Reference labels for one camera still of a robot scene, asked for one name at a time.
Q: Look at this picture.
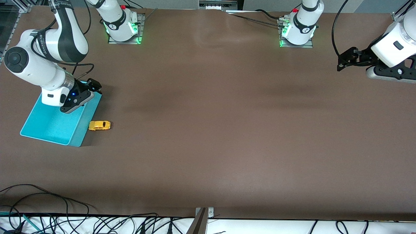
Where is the yellow beetle toy car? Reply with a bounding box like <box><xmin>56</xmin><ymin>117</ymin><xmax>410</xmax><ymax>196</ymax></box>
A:
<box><xmin>88</xmin><ymin>121</ymin><xmax>111</xmax><ymax>131</ymax></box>

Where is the turquoise plastic bin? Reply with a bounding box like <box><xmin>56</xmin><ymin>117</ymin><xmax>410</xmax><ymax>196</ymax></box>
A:
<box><xmin>20</xmin><ymin>80</ymin><xmax>102</xmax><ymax>147</ymax></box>

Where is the grey power strip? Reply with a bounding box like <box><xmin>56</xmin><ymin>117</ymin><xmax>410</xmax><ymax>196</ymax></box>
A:
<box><xmin>199</xmin><ymin>0</ymin><xmax>239</xmax><ymax>10</ymax></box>

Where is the dark metal bar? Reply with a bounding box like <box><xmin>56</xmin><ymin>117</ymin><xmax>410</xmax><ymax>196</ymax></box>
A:
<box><xmin>186</xmin><ymin>208</ymin><xmax>207</xmax><ymax>234</ymax></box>

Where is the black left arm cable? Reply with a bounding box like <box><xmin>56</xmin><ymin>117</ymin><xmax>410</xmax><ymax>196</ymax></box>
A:
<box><xmin>331</xmin><ymin>0</ymin><xmax>350</xmax><ymax>59</ymax></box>

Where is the aluminium frame profile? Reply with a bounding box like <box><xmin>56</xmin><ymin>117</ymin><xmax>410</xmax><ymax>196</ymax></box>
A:
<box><xmin>0</xmin><ymin>0</ymin><xmax>43</xmax><ymax>64</ymax></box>
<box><xmin>392</xmin><ymin>0</ymin><xmax>416</xmax><ymax>22</ymax></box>

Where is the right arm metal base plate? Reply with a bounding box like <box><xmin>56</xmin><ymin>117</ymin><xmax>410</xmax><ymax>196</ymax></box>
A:
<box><xmin>108</xmin><ymin>13</ymin><xmax>145</xmax><ymax>45</ymax></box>

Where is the thick black base cable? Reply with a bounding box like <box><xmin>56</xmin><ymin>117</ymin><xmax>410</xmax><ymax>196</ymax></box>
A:
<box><xmin>255</xmin><ymin>9</ymin><xmax>286</xmax><ymax>20</ymax></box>

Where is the thin dark base cable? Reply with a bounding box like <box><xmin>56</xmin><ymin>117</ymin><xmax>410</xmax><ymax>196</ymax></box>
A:
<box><xmin>227</xmin><ymin>12</ymin><xmax>282</xmax><ymax>27</ymax></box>

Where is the long thin black cable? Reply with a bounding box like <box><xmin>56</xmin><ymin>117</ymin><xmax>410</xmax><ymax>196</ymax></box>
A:
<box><xmin>0</xmin><ymin>184</ymin><xmax>98</xmax><ymax>211</ymax></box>

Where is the looped black cable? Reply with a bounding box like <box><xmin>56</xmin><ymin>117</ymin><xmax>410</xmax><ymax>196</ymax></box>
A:
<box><xmin>8</xmin><ymin>193</ymin><xmax>90</xmax><ymax>234</ymax></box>

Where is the silver metal bracket plate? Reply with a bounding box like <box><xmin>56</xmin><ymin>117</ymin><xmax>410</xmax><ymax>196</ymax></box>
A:
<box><xmin>195</xmin><ymin>207</ymin><xmax>215</xmax><ymax>219</ymax></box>

